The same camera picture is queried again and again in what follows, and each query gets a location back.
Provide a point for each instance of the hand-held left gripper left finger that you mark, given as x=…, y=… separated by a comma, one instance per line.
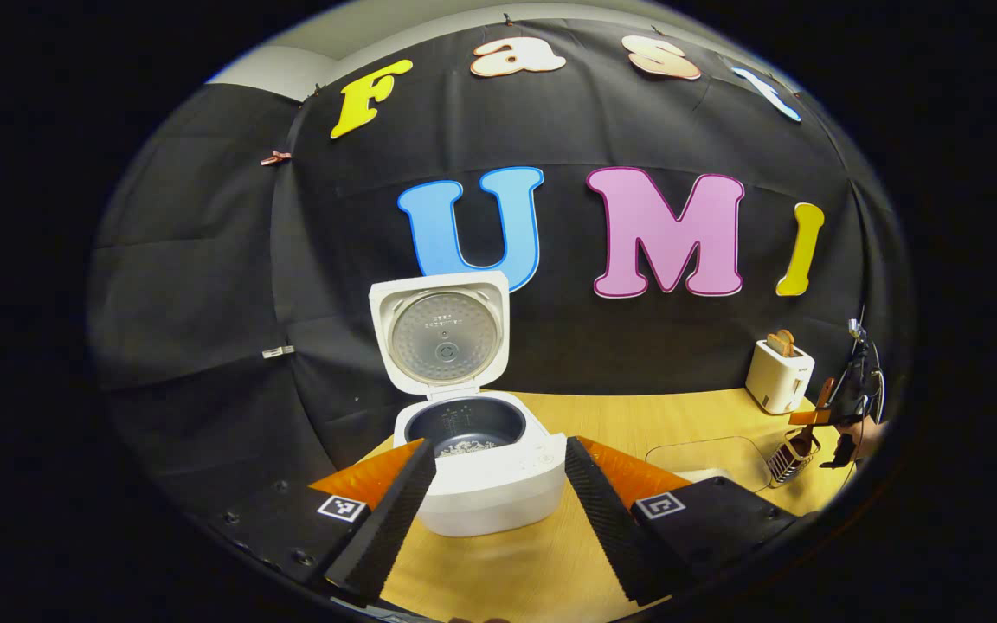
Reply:
x=386, y=528

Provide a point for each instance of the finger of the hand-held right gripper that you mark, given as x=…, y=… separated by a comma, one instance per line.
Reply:
x=810, y=417

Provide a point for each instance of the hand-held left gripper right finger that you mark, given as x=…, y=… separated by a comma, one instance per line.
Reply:
x=607, y=528

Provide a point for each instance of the brown wooden spoon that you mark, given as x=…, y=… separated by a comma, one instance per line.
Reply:
x=826, y=394

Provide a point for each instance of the white rice cooker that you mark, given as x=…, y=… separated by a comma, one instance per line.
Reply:
x=490, y=484

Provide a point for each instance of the white rice grains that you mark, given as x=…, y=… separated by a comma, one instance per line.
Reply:
x=466, y=447

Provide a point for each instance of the white toaster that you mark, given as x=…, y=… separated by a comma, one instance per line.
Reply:
x=775, y=385

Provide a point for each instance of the brown toast slice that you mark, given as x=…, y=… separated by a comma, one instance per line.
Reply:
x=787, y=342
x=774, y=344

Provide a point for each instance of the white backdrop clip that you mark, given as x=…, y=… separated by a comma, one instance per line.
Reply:
x=278, y=351

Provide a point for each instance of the black backdrop cloth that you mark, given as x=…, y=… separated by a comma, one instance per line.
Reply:
x=204, y=303

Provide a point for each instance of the red backdrop clip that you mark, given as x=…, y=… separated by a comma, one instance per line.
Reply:
x=275, y=157

